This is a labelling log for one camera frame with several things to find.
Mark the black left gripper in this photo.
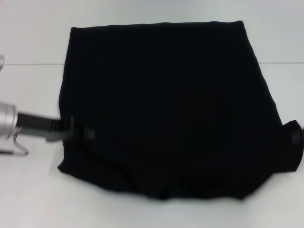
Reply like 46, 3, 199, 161
16, 111, 96, 143

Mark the black shirt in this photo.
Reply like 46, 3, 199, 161
57, 20, 304, 200

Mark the black cable with silver plug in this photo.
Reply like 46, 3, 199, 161
0, 134, 29, 157

